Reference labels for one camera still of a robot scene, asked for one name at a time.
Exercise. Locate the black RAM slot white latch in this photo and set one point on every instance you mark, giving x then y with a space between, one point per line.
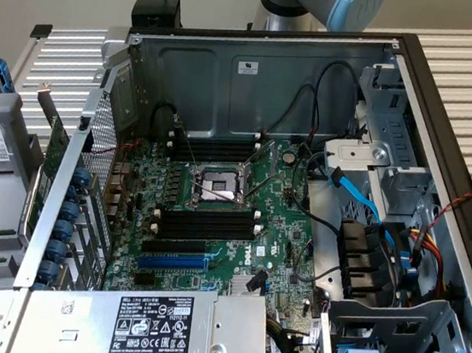
214 146
203 233
205 218

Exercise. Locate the CPU socket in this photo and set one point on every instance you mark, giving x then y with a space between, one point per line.
220 183

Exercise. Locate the thin metal locking lever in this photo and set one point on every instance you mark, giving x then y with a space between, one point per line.
185 140
216 194

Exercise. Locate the silver socket cover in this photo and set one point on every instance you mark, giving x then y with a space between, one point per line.
267 143

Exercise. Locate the silver coin cell battery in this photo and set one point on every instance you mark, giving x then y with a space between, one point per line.
290 157

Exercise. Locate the green motherboard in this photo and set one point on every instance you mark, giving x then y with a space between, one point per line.
273 224

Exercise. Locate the long black expansion slot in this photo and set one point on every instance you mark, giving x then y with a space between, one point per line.
173 246

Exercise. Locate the grey metal PC case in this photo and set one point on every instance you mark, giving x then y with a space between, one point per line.
187 84

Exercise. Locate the black angled plug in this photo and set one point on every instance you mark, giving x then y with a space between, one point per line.
258 280

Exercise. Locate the blue expansion slot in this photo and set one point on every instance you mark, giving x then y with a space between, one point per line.
171 262

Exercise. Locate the silver finned heat sink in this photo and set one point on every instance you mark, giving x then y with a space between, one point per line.
239 288

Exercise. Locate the silver network port block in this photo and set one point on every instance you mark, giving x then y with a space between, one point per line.
121 171

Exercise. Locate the silver USB port block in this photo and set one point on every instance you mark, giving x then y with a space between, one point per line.
115 198

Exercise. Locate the short black expansion slot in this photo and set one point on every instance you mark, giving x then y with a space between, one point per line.
144 278

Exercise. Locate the blue slot retention clip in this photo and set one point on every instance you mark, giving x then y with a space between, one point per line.
70 211
48 270
63 230
56 250
82 177
71 193

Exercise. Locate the silver disk bay cage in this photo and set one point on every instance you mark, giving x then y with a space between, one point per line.
399 183

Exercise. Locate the green graphics card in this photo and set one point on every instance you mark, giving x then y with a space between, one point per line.
56 150

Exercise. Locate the grey disk bay cage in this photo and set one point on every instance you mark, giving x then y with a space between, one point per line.
373 318

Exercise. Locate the silver power supply unit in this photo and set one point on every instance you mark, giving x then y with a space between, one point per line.
83 330

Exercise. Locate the grey parts rack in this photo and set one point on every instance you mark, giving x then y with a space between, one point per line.
4 204

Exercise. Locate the black table end cap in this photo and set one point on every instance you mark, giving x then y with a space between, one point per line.
41 30

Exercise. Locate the black camera mount box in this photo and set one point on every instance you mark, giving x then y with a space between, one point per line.
157 9

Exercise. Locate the blue disk bracket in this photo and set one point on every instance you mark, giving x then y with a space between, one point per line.
5 75

